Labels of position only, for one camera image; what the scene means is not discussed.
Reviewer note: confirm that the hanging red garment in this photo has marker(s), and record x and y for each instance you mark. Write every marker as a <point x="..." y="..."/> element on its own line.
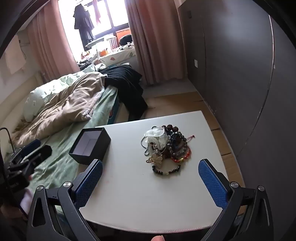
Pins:
<point x="97" y="11"/>

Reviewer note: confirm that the beige blanket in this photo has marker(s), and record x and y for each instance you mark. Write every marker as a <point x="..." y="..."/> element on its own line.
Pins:
<point x="69" y="109"/>

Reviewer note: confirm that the person's right hand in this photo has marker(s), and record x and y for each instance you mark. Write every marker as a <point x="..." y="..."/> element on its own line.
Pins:
<point x="158" y="238"/>

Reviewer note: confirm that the pink curtain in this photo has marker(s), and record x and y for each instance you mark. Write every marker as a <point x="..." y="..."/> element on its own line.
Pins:
<point x="53" y="41"/>
<point x="157" y="39"/>

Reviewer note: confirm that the hanging dark clothes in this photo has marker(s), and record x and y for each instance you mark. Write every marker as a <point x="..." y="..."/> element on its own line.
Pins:
<point x="83" y="23"/>

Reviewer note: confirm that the butterfly pendant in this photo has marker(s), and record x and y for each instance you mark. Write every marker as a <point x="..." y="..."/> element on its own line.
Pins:
<point x="155" y="160"/>

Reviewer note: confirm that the black cloth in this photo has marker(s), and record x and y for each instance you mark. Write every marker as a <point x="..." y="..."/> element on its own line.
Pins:
<point x="126" y="83"/>

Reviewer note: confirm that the orange box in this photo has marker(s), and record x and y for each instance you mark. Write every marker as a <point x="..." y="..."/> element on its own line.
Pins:
<point x="122" y="34"/>

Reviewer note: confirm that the white small table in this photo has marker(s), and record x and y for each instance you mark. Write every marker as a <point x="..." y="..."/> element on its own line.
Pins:
<point x="242" y="69"/>

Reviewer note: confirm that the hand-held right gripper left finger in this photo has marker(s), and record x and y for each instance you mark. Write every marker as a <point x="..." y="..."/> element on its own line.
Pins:
<point x="89" y="185"/>

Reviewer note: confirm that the floral window seat cushion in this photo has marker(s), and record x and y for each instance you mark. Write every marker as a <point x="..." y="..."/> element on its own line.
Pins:
<point x="120" y="54"/>

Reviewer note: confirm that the mattress with printed side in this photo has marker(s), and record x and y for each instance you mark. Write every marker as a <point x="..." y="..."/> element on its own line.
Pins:
<point x="115" y="113"/>

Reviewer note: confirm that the white wall socket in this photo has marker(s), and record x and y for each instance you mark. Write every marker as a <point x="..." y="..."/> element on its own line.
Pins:
<point x="196" y="63"/>

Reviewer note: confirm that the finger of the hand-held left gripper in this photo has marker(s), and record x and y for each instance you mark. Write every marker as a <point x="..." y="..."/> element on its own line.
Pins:
<point x="31" y="146"/>
<point x="42" y="153"/>

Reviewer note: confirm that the white paper on wall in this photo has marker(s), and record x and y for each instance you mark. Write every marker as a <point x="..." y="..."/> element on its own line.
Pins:
<point x="15" y="55"/>

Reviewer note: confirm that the green bed sheet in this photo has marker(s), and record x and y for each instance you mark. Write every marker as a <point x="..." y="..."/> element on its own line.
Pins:
<point x="67" y="150"/>

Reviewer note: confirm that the black jewelry box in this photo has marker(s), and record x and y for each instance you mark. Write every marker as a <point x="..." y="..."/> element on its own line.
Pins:
<point x="101" y="144"/>

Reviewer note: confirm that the green floral duvet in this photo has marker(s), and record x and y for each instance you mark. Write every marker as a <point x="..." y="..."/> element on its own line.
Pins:
<point x="37" y="99"/>

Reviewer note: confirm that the clear plastic bag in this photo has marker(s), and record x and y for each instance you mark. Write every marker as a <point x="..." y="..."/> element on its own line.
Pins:
<point x="157" y="136"/>

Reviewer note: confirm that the window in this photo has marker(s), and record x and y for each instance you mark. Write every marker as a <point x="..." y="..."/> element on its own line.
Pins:
<point x="106" y="16"/>

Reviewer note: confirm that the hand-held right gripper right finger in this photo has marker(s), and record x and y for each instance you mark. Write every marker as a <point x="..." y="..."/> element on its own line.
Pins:
<point x="211" y="183"/>

